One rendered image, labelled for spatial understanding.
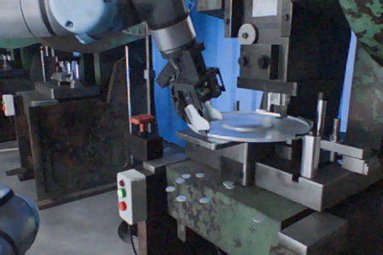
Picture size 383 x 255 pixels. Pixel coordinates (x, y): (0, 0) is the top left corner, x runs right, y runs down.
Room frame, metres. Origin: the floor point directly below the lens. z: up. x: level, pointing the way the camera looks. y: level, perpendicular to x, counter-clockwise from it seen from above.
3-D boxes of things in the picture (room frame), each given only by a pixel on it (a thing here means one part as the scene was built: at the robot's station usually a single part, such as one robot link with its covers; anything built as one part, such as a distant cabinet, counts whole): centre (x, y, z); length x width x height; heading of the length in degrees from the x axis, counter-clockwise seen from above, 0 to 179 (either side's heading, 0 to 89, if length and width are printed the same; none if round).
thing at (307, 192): (0.89, -0.24, 0.68); 0.45 x 0.30 x 0.06; 39
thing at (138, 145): (0.99, 0.14, 0.62); 0.10 x 0.06 x 0.20; 39
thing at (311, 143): (0.67, -0.25, 0.75); 0.03 x 0.03 x 0.10; 39
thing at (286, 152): (0.89, -0.24, 0.72); 0.20 x 0.16 x 0.03; 39
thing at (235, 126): (0.81, -0.14, 0.78); 0.29 x 0.29 x 0.01
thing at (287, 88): (0.89, -0.24, 0.86); 0.20 x 0.16 x 0.05; 39
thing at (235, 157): (0.78, -0.10, 0.72); 0.25 x 0.14 x 0.14; 129
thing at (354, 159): (0.76, -0.34, 0.76); 0.17 x 0.06 x 0.10; 39
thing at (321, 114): (0.86, -0.34, 0.81); 0.02 x 0.02 x 0.14; 39
